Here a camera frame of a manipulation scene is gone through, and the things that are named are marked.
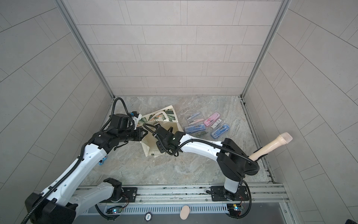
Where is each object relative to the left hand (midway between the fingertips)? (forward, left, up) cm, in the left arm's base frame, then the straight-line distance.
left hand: (150, 131), depth 75 cm
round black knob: (-36, -2, -17) cm, 40 cm away
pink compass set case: (+20, -39, -17) cm, 47 cm away
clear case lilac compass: (+24, -25, -17) cm, 39 cm away
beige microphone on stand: (-10, -62, +13) cm, 64 cm away
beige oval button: (-34, -19, -16) cm, 43 cm away
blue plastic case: (+12, -26, -16) cm, 33 cm away
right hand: (-3, -6, -11) cm, 12 cm away
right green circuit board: (-32, -45, -18) cm, 58 cm away
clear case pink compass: (+18, -27, -17) cm, 37 cm away
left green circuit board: (-33, +15, -16) cm, 40 cm away
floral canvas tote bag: (+7, -8, +4) cm, 12 cm away
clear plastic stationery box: (+16, -42, -16) cm, 48 cm away
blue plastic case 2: (+9, -42, -16) cm, 46 cm away
